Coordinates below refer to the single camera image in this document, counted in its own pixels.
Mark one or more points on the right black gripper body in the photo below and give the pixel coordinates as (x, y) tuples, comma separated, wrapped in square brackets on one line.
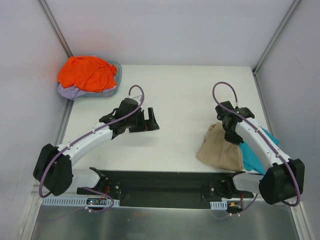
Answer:
[(231, 136)]

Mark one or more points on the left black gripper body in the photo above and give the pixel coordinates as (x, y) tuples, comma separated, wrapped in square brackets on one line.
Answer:
[(144, 122)]

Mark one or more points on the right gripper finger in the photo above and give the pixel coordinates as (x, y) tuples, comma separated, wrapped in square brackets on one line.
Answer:
[(238, 140), (229, 138)]

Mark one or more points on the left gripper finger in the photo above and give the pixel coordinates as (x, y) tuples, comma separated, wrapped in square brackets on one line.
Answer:
[(137, 129), (151, 123)]

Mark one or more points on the beige t shirt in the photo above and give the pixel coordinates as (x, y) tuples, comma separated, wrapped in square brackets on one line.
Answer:
[(218, 153)]

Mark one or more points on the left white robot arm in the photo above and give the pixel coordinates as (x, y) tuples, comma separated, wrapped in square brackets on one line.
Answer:
[(55, 165)]

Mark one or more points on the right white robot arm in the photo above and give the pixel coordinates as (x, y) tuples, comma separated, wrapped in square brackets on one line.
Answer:
[(283, 180)]

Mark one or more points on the folded teal t shirt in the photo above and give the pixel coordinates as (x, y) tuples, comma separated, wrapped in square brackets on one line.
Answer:
[(252, 157)]

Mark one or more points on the teal plastic basket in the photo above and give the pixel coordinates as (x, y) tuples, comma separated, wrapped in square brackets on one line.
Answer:
[(117, 80)]

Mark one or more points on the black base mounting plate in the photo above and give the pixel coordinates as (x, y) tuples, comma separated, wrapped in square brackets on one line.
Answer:
[(180, 190)]

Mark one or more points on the orange t shirt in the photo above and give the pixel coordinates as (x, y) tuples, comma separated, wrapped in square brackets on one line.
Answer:
[(88, 73)]

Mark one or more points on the lavender t shirt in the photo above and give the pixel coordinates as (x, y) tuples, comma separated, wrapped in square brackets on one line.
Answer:
[(73, 92)]

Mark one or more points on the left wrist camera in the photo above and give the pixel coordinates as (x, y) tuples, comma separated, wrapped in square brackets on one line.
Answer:
[(137, 98)]

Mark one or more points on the right white cable duct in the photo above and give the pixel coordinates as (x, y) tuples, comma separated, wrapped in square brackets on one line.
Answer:
[(219, 205)]

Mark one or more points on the white cable duct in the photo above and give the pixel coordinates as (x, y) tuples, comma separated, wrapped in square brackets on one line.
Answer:
[(68, 201), (219, 205)]

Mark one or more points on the left white cable duct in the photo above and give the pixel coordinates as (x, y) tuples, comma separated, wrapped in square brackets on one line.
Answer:
[(68, 201)]

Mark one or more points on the right aluminium corner post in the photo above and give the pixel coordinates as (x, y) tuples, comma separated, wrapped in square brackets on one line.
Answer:
[(276, 35)]

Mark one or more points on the aluminium corner post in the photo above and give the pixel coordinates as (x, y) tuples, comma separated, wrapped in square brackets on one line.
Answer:
[(276, 35), (55, 27)]

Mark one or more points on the left aluminium corner post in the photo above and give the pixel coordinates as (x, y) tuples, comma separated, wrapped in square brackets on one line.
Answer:
[(55, 27)]

